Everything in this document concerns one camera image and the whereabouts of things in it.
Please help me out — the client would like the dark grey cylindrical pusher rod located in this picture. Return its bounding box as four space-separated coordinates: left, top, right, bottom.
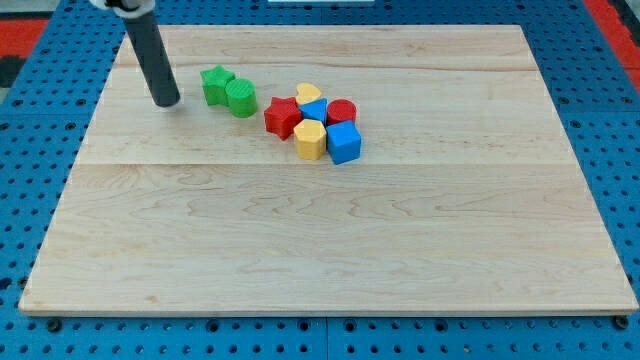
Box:
124 12 180 108

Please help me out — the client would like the yellow hexagon block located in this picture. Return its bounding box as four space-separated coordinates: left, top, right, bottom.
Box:
294 119 327 160

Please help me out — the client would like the green star block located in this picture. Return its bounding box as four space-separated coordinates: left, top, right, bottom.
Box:
200 65 236 106

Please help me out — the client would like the blue cube block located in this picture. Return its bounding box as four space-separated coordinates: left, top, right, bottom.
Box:
326 120 362 165

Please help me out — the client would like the red star block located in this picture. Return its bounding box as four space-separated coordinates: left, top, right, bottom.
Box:
263 97 302 141

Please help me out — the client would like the red cylinder block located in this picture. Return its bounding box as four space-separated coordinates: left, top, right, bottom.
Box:
326 99 357 126

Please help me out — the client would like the yellow heart block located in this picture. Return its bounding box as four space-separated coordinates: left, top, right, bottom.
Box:
295 82 322 105

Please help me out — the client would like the blue triangle block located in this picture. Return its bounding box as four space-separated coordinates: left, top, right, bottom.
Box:
298 98 328 124

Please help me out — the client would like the green cylinder block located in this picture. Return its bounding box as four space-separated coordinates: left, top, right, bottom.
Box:
225 78 257 118

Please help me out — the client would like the white rod mount collar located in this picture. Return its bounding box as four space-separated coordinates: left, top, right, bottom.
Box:
89 0 156 19

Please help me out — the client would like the light wooden board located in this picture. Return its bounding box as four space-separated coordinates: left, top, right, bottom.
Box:
19 25 638 317

